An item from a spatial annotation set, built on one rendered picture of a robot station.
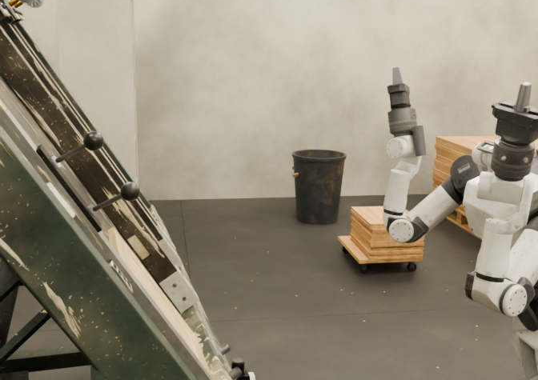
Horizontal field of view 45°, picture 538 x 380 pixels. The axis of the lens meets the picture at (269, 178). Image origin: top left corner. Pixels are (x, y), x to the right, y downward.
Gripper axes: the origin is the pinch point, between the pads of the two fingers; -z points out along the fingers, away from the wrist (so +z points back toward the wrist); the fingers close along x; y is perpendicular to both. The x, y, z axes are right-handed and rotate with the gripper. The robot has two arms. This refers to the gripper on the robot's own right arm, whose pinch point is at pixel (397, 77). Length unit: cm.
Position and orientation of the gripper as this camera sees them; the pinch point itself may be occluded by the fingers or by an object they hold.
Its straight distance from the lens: 215.6
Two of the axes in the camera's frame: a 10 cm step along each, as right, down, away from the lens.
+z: 1.1, 9.9, -0.4
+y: -9.2, 1.2, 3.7
